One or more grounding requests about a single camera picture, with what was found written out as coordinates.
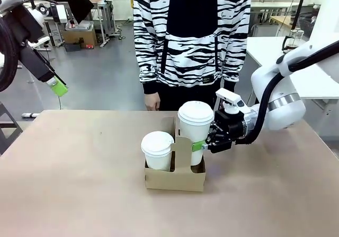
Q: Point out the tall white paper cup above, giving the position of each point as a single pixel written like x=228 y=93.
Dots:
x=194 y=133

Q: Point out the white metal rack frame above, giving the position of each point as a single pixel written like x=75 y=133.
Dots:
x=104 y=22

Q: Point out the large white side table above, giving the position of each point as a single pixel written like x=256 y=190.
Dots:
x=265 y=51

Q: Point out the wooden table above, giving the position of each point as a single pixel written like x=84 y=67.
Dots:
x=280 y=21

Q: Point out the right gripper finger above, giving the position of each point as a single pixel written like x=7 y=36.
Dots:
x=219 y=146
x=214 y=132

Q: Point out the grey plastic bin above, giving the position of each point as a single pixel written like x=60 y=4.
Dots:
x=82 y=25

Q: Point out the brown cardboard box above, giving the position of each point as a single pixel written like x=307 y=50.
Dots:
x=79 y=36

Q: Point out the person's left forearm zebra sleeve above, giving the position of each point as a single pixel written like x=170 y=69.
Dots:
x=235 y=62

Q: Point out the person's zebra hoodie torso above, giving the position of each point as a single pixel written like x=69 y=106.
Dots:
x=190 y=35

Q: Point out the brown cardboard cup carrier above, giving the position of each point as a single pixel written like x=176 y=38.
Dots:
x=174 y=180

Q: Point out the black metal frame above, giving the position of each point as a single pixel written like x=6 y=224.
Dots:
x=8 y=125

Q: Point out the person's right hand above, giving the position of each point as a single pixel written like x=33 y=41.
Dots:
x=153 y=101

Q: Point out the black hanging cloth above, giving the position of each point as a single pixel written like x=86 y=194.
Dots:
x=76 y=1

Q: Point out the white lid of tall cup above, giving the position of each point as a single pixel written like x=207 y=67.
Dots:
x=196 y=112

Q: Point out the person's right forearm zebra sleeve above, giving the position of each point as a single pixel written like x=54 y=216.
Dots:
x=144 y=67

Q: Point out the short white paper cup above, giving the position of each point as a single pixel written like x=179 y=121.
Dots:
x=159 y=160

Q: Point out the small black box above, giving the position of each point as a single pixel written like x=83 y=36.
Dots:
x=72 y=47

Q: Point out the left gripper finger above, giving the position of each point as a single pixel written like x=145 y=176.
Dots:
x=39 y=64
x=59 y=79

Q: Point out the short black post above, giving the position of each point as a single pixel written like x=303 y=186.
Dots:
x=49 y=35

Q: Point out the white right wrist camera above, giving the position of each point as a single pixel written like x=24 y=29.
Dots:
x=230 y=99

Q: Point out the white lid of short cup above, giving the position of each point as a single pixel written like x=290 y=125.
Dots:
x=156 y=141

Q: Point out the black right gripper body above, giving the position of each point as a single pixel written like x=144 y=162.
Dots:
x=229 y=125

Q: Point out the grey mesh basket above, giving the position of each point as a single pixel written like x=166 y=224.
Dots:
x=308 y=26

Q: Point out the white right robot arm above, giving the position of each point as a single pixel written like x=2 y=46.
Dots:
x=286 y=109

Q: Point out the white tube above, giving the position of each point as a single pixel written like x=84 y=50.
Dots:
x=30 y=114

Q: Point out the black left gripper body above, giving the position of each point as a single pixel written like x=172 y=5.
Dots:
x=22 y=27

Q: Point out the black stand pole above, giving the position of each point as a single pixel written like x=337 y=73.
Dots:
x=298 y=11

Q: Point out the white background table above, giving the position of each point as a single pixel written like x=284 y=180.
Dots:
x=267 y=6

